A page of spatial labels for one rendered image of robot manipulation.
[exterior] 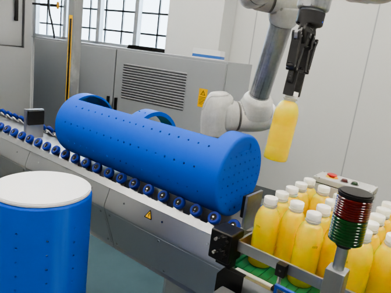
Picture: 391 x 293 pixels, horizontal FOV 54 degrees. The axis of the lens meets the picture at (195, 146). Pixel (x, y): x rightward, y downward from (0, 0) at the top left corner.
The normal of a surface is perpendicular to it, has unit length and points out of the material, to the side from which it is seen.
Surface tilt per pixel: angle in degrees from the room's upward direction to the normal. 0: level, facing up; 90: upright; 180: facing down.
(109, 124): 58
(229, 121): 92
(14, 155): 71
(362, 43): 90
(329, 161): 90
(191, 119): 90
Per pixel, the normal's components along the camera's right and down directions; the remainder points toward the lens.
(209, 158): -0.47, -0.37
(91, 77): -0.49, 0.15
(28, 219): 0.11, 0.25
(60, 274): 0.70, 0.26
